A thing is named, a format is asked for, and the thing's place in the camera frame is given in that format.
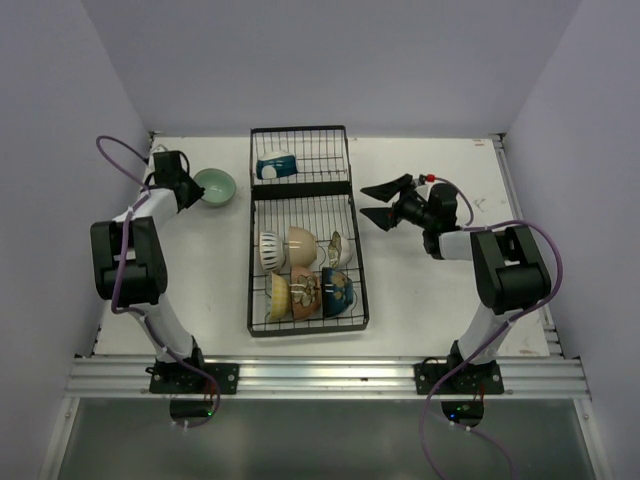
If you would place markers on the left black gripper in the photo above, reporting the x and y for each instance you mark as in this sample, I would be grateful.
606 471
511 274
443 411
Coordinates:
195 194

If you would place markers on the mint green floral bowl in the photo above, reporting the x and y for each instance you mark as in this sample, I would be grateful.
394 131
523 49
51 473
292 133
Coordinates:
219 186

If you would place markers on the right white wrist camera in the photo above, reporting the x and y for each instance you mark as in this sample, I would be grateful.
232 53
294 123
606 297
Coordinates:
423 180

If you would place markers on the white bowl blue stripes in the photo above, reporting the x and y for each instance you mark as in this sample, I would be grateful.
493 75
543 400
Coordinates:
271 251

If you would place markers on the white scalloped patterned bowl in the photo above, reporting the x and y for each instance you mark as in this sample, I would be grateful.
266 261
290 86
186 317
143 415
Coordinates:
339 250

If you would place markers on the black wire dish rack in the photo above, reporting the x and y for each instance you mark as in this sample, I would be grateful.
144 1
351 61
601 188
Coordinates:
318 198

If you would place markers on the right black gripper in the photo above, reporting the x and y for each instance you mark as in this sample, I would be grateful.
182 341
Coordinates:
389 217

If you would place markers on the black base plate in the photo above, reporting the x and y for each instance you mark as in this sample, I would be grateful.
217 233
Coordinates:
483 379
174 379

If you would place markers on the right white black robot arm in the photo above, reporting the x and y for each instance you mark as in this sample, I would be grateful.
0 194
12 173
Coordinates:
511 277

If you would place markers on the aluminium mounting rail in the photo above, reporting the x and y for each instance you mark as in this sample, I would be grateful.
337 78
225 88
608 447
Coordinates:
359 378

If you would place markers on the dark blue floral bowl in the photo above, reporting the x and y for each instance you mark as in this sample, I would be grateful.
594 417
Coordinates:
337 292

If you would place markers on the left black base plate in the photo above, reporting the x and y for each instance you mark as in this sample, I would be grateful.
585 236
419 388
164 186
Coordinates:
174 379

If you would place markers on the beige plain bowl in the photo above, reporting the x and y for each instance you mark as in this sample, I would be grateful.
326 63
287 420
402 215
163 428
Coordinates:
302 247

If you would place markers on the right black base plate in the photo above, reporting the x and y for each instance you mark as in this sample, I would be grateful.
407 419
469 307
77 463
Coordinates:
483 379

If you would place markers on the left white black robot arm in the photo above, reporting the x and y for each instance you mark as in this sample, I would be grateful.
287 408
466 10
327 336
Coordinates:
130 270

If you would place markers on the pink floral bowl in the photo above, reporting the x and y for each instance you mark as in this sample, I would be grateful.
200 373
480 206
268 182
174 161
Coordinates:
305 293

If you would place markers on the teal white dotted bowl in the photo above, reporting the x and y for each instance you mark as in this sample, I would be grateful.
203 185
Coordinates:
276 164

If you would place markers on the yellow green patterned bowl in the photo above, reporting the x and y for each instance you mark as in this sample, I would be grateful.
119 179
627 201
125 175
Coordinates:
278 293

